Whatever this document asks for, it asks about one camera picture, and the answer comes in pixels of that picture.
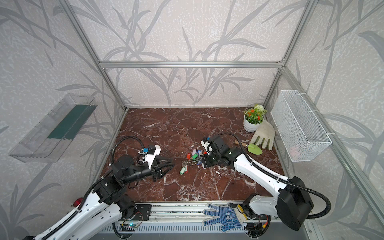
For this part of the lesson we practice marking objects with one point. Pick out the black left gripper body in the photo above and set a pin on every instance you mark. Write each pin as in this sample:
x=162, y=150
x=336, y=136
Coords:
x=157, y=170

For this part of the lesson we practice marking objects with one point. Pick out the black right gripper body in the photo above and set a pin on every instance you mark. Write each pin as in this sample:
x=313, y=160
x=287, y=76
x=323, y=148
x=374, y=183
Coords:
x=211, y=159

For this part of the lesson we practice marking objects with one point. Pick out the steel key ring disc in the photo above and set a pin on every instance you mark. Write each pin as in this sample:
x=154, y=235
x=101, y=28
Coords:
x=193, y=158

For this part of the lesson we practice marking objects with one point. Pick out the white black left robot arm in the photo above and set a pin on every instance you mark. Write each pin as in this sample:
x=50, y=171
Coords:
x=106, y=201

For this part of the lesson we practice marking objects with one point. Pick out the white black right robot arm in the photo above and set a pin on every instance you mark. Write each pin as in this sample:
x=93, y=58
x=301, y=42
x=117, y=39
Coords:
x=290, y=200

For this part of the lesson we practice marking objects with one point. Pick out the green garden trowel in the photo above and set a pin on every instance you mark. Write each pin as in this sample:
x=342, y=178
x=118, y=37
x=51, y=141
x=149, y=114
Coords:
x=252, y=148

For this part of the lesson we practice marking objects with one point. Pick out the white potted flower plant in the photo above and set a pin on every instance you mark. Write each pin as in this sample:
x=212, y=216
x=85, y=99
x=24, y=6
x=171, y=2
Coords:
x=253, y=118

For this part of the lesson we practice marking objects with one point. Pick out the beige work glove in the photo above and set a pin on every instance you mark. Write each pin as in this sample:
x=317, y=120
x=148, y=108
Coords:
x=264, y=136

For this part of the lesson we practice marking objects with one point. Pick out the green circuit board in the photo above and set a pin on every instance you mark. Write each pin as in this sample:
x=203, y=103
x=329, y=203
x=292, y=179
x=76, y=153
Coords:
x=130, y=227

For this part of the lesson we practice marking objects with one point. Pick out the blue dotted work glove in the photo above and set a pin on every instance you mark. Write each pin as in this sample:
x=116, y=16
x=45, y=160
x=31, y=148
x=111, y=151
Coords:
x=224, y=216

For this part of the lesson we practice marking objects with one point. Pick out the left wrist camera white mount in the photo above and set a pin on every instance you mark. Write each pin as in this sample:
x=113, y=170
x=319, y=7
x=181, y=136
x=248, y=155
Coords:
x=148, y=155

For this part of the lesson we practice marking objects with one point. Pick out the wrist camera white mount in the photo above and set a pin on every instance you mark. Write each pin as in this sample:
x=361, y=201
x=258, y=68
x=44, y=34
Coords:
x=148, y=155
x=206, y=144

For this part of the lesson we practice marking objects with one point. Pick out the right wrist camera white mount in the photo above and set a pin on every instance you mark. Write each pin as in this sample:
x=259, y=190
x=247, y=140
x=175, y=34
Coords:
x=206, y=144

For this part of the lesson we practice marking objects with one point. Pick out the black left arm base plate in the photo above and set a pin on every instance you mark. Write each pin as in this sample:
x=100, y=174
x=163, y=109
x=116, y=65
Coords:
x=141, y=213

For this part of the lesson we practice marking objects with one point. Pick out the white wire mesh basket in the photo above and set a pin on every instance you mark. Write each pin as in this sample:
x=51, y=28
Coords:
x=302, y=134

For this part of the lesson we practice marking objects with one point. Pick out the clear plastic wall tray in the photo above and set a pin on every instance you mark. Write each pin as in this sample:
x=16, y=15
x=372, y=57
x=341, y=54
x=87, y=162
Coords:
x=49, y=139

